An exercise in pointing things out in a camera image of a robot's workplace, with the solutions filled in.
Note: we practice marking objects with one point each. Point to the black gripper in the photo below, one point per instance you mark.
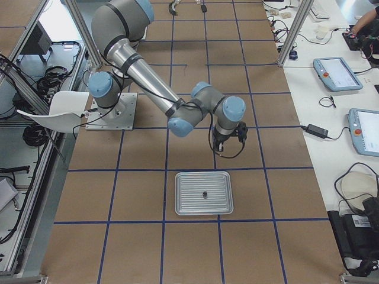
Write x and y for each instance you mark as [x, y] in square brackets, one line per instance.
[220, 139]

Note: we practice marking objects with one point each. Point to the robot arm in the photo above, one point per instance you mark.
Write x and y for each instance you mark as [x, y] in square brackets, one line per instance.
[118, 24]

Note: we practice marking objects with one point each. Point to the black power adapter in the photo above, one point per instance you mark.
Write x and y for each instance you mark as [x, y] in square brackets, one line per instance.
[315, 130]

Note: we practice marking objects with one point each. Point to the upper teach pendant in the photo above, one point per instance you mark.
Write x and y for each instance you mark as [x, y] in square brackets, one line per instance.
[336, 74]

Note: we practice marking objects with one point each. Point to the teach pendant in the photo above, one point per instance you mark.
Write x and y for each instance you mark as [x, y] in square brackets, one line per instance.
[336, 74]
[363, 125]

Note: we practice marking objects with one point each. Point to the dark brake shoe part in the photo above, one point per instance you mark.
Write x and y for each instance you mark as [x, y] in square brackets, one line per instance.
[172, 7]

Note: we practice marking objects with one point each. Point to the lower teach pendant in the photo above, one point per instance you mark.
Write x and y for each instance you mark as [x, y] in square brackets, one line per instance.
[363, 125]

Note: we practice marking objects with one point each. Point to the white paper cup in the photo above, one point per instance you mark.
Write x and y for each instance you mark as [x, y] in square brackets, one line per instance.
[321, 31]

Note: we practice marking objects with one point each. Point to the white plastic chair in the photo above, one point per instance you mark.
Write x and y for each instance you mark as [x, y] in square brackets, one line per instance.
[65, 111]

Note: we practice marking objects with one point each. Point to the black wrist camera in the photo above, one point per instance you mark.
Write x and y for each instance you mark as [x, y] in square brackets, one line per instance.
[242, 131]

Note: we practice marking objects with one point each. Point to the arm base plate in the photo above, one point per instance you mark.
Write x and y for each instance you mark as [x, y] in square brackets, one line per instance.
[120, 118]

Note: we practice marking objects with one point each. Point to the aluminium frame post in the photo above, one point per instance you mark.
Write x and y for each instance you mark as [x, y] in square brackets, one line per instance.
[298, 22]

